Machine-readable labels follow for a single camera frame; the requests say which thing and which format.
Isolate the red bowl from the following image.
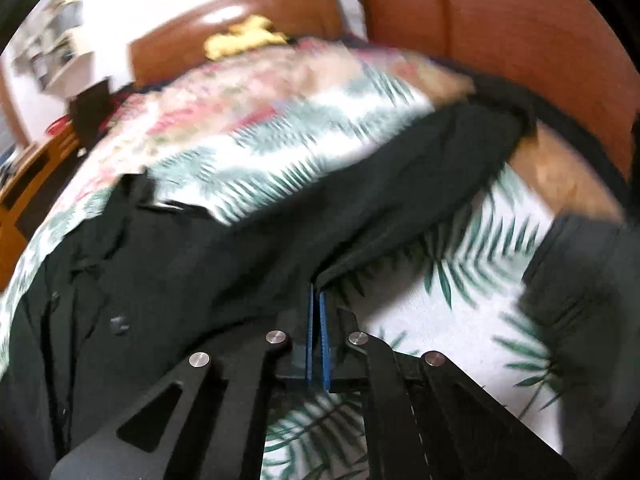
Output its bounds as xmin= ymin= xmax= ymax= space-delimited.
xmin=46 ymin=115 xmax=70 ymax=136

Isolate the wooden headboard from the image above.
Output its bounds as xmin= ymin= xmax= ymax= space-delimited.
xmin=129 ymin=0 xmax=346 ymax=87

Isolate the white wall shelf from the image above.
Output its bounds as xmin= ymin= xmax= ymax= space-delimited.
xmin=10 ymin=0 xmax=92 ymax=93

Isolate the floral leaf bedspread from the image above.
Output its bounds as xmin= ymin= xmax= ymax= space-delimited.
xmin=0 ymin=37 xmax=626 ymax=480

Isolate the dark wooden chair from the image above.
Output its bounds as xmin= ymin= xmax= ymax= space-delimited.
xmin=67 ymin=77 xmax=114 ymax=152

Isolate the black button coat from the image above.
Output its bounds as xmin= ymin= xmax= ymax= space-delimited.
xmin=1 ymin=94 xmax=536 ymax=479

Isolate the wooden louvered wardrobe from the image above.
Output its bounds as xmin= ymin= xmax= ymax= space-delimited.
xmin=358 ymin=0 xmax=639 ymax=176

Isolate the yellow plush toy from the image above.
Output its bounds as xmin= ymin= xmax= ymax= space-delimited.
xmin=204 ymin=15 xmax=288 ymax=61

